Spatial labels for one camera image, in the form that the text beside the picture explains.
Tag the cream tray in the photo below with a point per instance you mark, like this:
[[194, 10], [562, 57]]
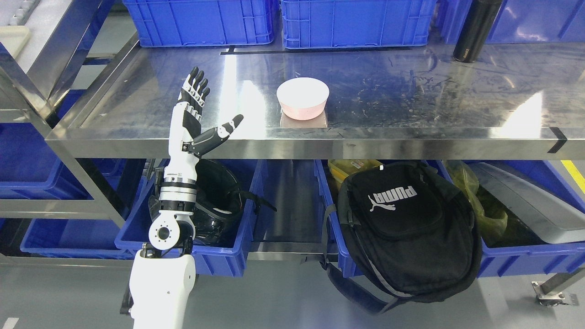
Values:
[[14, 38]]

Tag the blue crate top middle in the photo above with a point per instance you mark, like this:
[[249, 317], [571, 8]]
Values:
[[319, 24]]

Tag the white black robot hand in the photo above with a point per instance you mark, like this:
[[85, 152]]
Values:
[[187, 143]]

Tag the blue crate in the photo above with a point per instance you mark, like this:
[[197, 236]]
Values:
[[319, 24], [520, 21], [202, 23]]

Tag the blue bin with helmet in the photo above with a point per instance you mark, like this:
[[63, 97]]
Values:
[[210, 260]]

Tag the blue bin far left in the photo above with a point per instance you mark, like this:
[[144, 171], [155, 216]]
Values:
[[30, 170]]

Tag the black helmet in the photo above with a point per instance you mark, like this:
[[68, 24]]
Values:
[[220, 204]]

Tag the grey plastic lid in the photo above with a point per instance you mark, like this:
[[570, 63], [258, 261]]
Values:
[[540, 197]]

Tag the blue crate top left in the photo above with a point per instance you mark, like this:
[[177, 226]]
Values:
[[202, 23]]

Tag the black water bottle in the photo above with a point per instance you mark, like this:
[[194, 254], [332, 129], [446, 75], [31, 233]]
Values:
[[476, 28]]

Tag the yellow plastic bag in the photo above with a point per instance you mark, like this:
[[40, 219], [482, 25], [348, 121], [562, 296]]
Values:
[[491, 215]]

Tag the yellow package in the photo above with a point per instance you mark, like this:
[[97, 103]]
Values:
[[342, 168]]

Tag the blue bin behind backpack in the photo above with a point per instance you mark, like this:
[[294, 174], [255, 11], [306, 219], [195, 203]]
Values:
[[506, 261]]

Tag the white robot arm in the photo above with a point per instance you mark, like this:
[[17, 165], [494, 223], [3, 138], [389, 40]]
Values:
[[164, 272]]

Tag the blue crate top right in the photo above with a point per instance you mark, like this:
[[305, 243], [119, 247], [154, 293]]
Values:
[[520, 21]]

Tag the pink bowl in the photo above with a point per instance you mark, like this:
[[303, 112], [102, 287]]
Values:
[[303, 98]]

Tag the blue bin lower left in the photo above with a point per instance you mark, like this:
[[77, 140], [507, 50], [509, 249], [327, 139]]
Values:
[[74, 238]]

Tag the black Puma backpack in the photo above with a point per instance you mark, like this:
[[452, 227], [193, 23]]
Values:
[[411, 232]]

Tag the steel shelf rack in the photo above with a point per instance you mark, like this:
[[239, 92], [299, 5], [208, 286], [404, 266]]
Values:
[[517, 101]]

